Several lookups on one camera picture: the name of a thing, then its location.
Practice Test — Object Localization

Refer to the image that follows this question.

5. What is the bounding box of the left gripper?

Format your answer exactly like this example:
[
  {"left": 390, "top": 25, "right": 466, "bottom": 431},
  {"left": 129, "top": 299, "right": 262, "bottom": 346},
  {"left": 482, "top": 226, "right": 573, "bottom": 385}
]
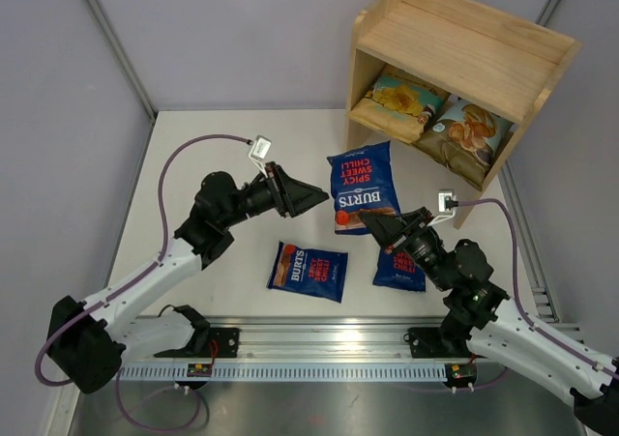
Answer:
[{"left": 221, "top": 161, "right": 328, "bottom": 229}]

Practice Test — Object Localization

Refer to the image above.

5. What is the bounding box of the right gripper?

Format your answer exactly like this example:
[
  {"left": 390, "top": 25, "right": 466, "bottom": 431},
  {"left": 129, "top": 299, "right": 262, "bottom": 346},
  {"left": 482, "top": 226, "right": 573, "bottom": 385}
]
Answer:
[{"left": 359, "top": 207, "right": 453, "bottom": 291}]

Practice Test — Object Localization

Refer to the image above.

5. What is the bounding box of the blue Burts bag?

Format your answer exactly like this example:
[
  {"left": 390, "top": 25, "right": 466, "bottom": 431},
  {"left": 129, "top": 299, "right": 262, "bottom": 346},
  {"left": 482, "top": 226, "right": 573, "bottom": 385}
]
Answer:
[
  {"left": 266, "top": 242, "right": 348, "bottom": 304},
  {"left": 372, "top": 251, "right": 426, "bottom": 292},
  {"left": 327, "top": 141, "right": 400, "bottom": 235}
]

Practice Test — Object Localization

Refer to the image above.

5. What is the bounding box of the light blue cassava chips bag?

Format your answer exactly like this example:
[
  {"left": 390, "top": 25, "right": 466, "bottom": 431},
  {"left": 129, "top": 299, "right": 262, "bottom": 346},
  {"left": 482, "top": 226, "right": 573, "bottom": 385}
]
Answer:
[{"left": 413, "top": 99, "right": 513, "bottom": 190}]

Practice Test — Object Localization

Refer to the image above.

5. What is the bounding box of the tan kettle chips bag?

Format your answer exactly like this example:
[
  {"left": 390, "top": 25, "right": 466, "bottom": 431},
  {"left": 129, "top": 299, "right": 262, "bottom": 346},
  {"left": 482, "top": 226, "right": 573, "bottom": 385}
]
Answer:
[{"left": 350, "top": 65, "right": 450, "bottom": 144}]

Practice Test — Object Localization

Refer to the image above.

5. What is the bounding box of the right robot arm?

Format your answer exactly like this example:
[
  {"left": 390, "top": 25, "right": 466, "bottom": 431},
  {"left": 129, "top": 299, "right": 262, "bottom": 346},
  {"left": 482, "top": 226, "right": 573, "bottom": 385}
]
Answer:
[{"left": 361, "top": 208, "right": 618, "bottom": 435}]

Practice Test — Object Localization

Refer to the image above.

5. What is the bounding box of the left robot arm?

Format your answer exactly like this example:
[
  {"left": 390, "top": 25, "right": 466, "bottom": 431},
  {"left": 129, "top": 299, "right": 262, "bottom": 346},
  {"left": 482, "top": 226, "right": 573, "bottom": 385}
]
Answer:
[{"left": 44, "top": 162, "right": 328, "bottom": 393}]

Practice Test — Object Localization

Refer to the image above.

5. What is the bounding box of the wooden two-tier shelf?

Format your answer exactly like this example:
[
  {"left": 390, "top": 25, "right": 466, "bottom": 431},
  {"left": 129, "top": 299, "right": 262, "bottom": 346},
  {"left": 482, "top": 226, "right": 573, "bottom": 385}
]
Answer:
[{"left": 341, "top": 0, "right": 583, "bottom": 229}]

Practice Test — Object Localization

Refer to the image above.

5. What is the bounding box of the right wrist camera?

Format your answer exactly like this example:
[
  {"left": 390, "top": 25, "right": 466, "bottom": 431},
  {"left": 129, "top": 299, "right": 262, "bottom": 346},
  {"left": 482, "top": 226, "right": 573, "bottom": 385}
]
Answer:
[{"left": 428, "top": 189, "right": 458, "bottom": 226}]

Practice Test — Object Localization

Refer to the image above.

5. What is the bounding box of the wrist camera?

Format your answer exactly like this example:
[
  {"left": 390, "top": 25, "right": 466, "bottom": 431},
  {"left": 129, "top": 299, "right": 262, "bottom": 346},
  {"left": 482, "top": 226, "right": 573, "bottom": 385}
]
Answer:
[
  {"left": 428, "top": 189, "right": 458, "bottom": 226},
  {"left": 248, "top": 135, "right": 272, "bottom": 175}
]

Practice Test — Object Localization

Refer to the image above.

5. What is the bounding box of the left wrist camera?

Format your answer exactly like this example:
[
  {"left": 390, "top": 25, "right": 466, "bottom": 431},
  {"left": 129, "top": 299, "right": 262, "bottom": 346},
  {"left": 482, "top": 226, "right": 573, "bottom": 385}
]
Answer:
[{"left": 248, "top": 135, "right": 272, "bottom": 175}]

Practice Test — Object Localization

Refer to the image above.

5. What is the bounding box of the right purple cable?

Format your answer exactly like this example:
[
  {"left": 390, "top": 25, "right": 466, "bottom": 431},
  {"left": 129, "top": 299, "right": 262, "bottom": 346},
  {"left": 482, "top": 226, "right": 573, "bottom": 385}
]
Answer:
[{"left": 454, "top": 197, "right": 619, "bottom": 393}]

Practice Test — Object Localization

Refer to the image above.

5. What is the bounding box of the purple cable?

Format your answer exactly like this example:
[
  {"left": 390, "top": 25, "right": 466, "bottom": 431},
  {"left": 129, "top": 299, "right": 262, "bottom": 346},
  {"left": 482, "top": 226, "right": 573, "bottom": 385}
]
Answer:
[
  {"left": 454, "top": 197, "right": 619, "bottom": 393},
  {"left": 33, "top": 133, "right": 252, "bottom": 430}
]

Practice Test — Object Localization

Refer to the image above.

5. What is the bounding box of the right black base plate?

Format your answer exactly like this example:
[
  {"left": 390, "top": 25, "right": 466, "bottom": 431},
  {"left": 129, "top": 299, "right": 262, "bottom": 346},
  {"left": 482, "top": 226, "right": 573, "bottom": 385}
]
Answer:
[{"left": 405, "top": 326, "right": 473, "bottom": 360}]

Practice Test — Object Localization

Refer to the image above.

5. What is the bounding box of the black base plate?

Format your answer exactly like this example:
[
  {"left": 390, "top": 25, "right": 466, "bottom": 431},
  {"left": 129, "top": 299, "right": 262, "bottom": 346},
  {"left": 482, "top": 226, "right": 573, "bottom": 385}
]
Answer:
[
  {"left": 405, "top": 326, "right": 473, "bottom": 360},
  {"left": 155, "top": 327, "right": 241, "bottom": 359}
]

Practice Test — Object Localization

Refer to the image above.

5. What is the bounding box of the aluminium mounting rail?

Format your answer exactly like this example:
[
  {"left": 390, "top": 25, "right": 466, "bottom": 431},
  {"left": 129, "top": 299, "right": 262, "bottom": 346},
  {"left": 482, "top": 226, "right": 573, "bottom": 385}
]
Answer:
[{"left": 65, "top": 315, "right": 589, "bottom": 360}]

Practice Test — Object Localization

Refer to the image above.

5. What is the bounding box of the white slotted cable duct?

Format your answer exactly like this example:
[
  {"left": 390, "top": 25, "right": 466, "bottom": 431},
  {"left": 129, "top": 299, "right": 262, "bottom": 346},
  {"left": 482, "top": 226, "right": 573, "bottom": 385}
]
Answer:
[{"left": 120, "top": 362, "right": 447, "bottom": 383}]

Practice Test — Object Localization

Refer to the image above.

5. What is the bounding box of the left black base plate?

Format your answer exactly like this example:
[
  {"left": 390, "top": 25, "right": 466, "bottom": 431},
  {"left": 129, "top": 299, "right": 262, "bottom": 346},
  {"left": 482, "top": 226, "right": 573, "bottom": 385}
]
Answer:
[{"left": 155, "top": 327, "right": 241, "bottom": 359}]

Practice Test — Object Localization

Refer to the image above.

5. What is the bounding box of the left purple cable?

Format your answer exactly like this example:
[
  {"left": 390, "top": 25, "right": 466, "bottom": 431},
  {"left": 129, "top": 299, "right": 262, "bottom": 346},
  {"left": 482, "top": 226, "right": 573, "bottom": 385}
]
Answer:
[{"left": 33, "top": 133, "right": 252, "bottom": 430}]

